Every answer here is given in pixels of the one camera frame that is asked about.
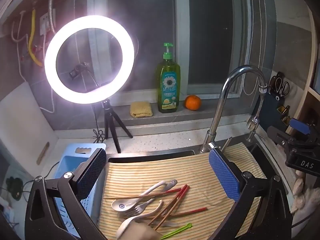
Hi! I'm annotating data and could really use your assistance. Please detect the metal fork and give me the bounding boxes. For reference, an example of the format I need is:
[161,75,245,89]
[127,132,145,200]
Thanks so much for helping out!
[123,179,178,217]

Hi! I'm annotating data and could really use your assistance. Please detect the dark knife holder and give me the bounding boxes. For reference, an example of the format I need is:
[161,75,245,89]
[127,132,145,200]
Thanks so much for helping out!
[259,71,292,130]

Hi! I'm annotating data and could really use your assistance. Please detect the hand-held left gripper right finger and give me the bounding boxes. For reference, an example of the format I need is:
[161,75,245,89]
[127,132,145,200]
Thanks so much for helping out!
[209,147,293,240]

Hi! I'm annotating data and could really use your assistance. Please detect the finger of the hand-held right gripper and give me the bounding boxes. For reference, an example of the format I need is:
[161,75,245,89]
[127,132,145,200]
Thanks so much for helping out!
[289,118,320,140]
[267,126,295,148]

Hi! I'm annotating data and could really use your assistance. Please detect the striped cloth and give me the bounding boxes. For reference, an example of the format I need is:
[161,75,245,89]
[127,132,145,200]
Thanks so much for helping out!
[97,141,267,240]

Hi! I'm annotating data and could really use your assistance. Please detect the yellow hose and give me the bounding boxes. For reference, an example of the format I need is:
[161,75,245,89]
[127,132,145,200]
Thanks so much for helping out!
[28,10,43,67]

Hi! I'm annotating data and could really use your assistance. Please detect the yellow sponge cloth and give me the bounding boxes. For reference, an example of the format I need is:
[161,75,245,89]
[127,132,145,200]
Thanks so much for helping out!
[129,102,153,118]

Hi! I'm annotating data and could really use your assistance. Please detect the bundled black cable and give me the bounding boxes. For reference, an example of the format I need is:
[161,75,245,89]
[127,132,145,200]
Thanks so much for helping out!
[93,129,105,143]

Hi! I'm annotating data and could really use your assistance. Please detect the dark green object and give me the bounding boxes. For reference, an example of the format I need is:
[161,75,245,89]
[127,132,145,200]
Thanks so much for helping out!
[6,176,24,202]

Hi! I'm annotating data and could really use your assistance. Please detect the wooden shelf unit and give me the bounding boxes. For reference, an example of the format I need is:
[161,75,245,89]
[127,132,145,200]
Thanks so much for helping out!
[285,5,320,140]

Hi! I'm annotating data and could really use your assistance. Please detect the chrome faucet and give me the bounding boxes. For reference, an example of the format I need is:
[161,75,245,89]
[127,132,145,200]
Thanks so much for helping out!
[199,65,269,155]

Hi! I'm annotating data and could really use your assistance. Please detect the scissors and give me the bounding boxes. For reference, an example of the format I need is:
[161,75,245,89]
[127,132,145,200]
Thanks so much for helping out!
[271,71,290,98]

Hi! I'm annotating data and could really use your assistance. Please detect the green plastic stick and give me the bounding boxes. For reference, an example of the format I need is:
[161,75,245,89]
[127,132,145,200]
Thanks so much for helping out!
[160,222,192,240]

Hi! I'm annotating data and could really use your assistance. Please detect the green dish soap bottle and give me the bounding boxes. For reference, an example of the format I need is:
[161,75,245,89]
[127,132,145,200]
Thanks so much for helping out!
[156,42,181,113]

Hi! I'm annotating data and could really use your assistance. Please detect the white ceramic spoon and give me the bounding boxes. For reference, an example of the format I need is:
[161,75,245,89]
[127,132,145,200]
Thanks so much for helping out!
[111,180,167,212]

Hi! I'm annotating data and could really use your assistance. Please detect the window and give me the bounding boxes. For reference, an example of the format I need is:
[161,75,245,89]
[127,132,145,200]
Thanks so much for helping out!
[87,0,270,98]

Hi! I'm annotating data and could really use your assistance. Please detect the thin black cable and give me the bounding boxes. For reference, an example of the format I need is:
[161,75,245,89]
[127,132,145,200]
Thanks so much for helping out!
[21,159,62,195]

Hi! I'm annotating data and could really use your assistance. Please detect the ring light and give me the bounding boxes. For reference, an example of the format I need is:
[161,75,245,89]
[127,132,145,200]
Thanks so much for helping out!
[44,15,135,104]

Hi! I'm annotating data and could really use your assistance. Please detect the blue plastic basket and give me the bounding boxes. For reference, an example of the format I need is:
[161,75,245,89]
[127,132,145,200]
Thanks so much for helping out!
[54,143,108,240]

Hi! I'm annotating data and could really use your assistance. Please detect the beige cup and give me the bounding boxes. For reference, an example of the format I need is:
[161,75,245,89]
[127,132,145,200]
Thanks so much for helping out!
[122,219,163,240]

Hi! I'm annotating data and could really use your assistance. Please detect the white wall socket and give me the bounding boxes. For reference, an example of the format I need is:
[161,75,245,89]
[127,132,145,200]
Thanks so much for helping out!
[39,14,52,36]

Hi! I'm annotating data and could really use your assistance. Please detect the orange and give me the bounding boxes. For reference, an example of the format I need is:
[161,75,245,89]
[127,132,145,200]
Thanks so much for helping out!
[184,95,202,111]

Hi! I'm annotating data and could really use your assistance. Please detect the white cutting board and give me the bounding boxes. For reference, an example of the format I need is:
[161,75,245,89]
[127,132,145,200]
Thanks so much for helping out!
[0,81,58,160]

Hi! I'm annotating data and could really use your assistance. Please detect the white cable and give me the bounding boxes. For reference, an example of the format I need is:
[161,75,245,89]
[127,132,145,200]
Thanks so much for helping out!
[11,11,55,113]

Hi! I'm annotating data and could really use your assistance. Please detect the metal flexible hose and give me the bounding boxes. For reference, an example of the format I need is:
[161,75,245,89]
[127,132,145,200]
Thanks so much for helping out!
[48,0,57,34]

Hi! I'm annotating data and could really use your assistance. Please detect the black phone clamp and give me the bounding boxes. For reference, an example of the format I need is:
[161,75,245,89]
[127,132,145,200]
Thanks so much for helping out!
[69,61,100,87]

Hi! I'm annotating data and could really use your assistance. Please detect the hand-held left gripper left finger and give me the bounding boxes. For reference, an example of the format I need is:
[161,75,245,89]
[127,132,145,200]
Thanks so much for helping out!
[24,148,107,240]

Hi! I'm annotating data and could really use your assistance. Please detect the curved white spoon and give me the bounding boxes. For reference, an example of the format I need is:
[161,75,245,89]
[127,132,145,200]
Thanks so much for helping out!
[115,199,163,239]

